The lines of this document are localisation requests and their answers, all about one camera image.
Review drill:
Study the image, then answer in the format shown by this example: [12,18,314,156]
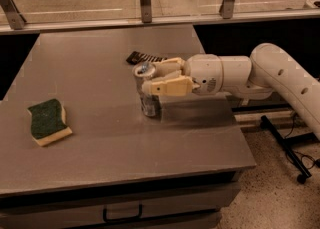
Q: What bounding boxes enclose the grey cabinet drawer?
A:
[0,182,240,229]

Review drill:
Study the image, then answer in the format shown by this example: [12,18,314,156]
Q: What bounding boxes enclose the left metal railing bracket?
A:
[0,0,26,30]

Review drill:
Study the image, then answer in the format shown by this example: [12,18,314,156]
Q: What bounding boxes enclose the black drawer handle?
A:
[102,204,143,224]

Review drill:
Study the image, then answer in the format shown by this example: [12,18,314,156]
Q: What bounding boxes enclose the crushed silver redbull can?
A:
[133,62,161,117]

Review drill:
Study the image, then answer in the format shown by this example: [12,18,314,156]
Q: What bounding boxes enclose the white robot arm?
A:
[133,43,320,138]

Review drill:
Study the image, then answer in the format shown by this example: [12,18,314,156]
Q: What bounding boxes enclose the black wheeled stand base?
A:
[260,115,316,184]

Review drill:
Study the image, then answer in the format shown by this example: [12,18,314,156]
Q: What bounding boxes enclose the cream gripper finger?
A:
[141,75,199,96]
[153,57,185,78]

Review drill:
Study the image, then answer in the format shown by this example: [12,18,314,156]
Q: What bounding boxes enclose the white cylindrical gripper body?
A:
[184,54,223,95]

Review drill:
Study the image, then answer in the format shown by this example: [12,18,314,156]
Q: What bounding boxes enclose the green and yellow sponge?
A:
[27,99,72,146]

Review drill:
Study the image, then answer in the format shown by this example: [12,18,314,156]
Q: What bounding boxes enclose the black cable on floor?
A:
[283,112,320,171]

